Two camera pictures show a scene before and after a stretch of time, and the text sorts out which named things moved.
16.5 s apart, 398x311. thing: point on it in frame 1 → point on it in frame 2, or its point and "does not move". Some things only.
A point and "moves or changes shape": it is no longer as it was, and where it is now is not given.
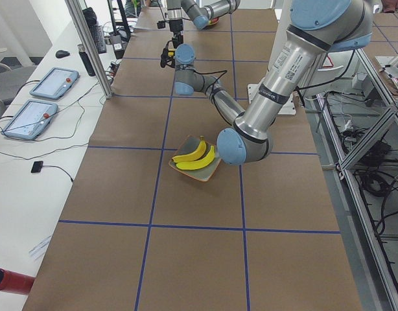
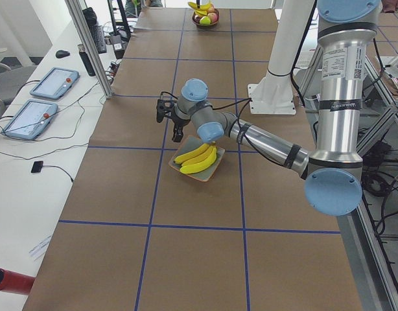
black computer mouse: x=61 y=54 does not move
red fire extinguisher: x=8 y=281 does not move
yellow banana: x=198 y=163 moves or changes shape
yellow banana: x=194 y=155 → x=199 y=157
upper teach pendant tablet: x=56 y=83 does not move
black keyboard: x=98 y=37 does not move
